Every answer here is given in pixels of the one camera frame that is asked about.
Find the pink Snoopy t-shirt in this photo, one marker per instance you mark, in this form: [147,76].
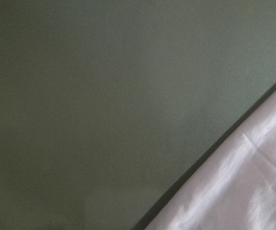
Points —
[235,188]

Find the brown table cover sheet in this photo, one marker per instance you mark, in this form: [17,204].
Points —
[106,104]

